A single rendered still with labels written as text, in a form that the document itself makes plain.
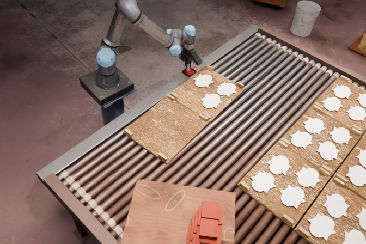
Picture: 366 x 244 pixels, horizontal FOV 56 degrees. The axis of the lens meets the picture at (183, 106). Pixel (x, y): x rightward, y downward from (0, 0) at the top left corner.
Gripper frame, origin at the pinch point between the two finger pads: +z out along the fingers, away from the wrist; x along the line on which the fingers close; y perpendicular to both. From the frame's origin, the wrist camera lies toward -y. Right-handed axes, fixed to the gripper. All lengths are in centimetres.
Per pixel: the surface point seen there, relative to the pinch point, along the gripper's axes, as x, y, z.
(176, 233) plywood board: 97, -78, -10
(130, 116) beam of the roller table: 58, -2, 2
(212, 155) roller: 44, -59, 2
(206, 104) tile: 18.2, -31.1, -1.0
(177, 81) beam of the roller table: 12.7, -0.7, 2.1
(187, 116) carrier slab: 33.4, -28.7, 0.1
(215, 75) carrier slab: -9.0, -16.9, 0.1
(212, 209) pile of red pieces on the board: 90, -89, -40
